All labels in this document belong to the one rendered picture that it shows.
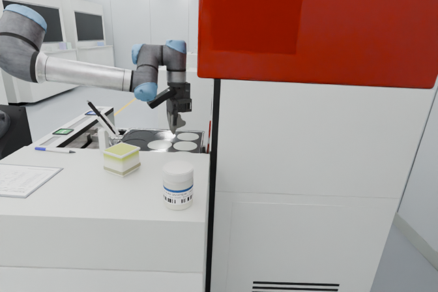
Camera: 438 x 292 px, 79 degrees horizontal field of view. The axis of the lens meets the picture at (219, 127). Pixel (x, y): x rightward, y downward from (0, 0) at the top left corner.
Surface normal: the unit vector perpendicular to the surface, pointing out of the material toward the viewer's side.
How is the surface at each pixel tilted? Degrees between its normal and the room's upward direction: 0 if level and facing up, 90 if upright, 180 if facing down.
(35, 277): 90
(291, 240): 90
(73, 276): 90
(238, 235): 90
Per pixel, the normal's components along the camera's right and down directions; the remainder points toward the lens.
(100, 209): 0.05, -0.94
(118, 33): 0.00, 0.33
